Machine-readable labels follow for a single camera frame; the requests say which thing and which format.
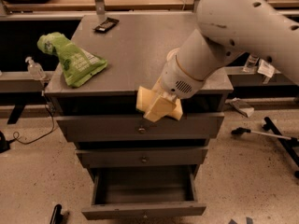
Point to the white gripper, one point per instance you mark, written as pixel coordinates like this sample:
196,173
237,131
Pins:
176,78

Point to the yellow sponge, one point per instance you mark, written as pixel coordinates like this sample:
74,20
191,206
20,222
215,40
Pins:
144,96

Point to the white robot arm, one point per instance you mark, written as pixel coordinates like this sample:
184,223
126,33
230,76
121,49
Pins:
225,29

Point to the grey middle drawer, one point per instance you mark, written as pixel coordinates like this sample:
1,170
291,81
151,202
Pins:
137,157

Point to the grey drawer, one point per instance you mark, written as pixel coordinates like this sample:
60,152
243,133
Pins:
137,157
144,192
135,127

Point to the grey drawer cabinet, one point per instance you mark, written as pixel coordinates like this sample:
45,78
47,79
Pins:
136,52

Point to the grey top drawer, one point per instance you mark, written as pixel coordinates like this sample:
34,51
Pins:
135,127

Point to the grey bottom drawer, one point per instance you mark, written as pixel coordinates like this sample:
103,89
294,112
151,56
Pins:
144,192

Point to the white paper bowl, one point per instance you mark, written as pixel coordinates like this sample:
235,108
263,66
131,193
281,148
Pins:
171,54

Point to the green snack bag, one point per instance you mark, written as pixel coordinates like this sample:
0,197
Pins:
78,65

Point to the grey box on floor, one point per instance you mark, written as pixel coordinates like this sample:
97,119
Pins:
242,107

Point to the black snack bar wrapper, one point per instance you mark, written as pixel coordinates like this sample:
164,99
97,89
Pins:
106,25

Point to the clear water bottle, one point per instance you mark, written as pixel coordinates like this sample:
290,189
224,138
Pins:
250,63

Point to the white paper packet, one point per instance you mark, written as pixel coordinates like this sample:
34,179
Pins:
266,68

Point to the clear sanitizer pump bottle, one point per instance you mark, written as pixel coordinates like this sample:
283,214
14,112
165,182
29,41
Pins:
35,69

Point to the wooden back shelf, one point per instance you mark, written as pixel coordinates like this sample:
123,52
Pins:
110,5

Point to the black metal stand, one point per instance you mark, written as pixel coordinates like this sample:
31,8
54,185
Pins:
271,131

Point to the black object on floor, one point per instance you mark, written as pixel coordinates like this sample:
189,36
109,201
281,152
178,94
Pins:
59,216

